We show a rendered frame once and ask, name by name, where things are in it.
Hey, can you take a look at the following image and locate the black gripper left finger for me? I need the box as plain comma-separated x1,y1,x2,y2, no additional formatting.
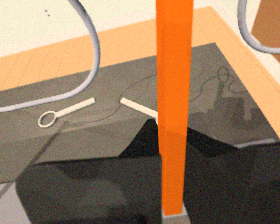
15,119,162,224

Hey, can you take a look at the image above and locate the orange handle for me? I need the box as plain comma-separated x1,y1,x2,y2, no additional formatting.
156,0,194,216

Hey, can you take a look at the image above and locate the white loop with straight handle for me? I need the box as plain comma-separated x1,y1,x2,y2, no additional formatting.
38,98,95,128
121,98,158,125

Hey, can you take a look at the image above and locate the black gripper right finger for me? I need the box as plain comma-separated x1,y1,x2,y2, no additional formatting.
182,127,280,224

